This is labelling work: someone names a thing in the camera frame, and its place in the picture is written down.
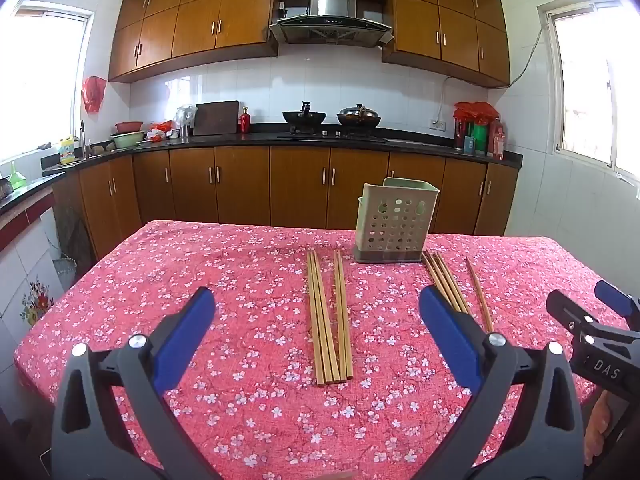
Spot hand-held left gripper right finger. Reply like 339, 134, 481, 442
419, 285, 586, 480

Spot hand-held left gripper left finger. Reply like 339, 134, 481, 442
50, 286, 217, 480

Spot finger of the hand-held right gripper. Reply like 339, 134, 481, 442
546, 288, 602, 335
595, 280, 640, 332

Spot perforated green chopstick holder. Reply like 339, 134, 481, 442
354, 177, 441, 265

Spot person's right hand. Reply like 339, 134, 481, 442
584, 389, 621, 462

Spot red floral tablecloth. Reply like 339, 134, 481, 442
14, 219, 633, 480

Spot white bin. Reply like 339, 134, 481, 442
52, 255, 77, 301

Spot red seasoning carton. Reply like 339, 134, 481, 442
487, 120, 507, 161

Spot wooden base cabinets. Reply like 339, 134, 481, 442
50, 145, 521, 261

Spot black kitchen countertop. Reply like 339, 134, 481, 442
0, 122, 523, 216

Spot red and white plastic bag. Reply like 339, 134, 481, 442
146, 121, 181, 142

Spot crumpled red plastic bag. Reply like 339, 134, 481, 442
454, 101, 501, 123

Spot black gas stove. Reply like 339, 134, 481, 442
277, 127, 388, 142

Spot clear glass container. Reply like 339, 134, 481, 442
175, 105, 197, 137

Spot dark wooden cutting board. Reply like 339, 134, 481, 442
193, 101, 241, 136

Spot black wok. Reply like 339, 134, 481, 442
282, 101, 327, 126

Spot steel range hood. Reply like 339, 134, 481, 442
268, 0, 394, 50

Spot window with white frame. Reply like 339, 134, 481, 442
0, 1, 95, 161
537, 2, 640, 183

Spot black wall cable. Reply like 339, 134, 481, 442
439, 22, 546, 122

